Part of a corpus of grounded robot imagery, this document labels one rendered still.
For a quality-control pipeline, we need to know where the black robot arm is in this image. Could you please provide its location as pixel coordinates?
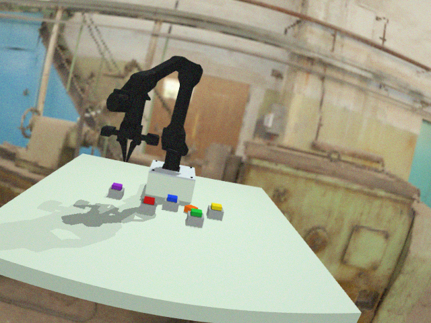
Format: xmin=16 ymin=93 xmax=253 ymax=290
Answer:
xmin=106 ymin=56 xmax=203 ymax=172

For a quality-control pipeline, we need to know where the green button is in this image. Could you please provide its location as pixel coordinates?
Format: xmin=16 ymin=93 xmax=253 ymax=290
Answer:
xmin=187 ymin=208 xmax=204 ymax=227

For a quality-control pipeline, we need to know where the red button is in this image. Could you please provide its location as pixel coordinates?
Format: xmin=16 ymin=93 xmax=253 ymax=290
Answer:
xmin=140 ymin=196 xmax=157 ymax=214

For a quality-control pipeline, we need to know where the purple button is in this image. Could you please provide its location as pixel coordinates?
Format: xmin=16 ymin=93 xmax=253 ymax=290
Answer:
xmin=108 ymin=182 xmax=125 ymax=199

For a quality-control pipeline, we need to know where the orange block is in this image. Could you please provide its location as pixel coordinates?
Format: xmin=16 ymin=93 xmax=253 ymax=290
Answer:
xmin=184 ymin=205 xmax=198 ymax=213

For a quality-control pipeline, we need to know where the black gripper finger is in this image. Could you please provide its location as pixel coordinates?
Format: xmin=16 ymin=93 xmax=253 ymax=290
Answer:
xmin=117 ymin=138 xmax=128 ymax=162
xmin=126 ymin=141 xmax=141 ymax=162

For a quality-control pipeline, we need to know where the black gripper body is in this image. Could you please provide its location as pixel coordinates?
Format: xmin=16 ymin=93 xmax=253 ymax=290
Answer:
xmin=100 ymin=112 xmax=160 ymax=146

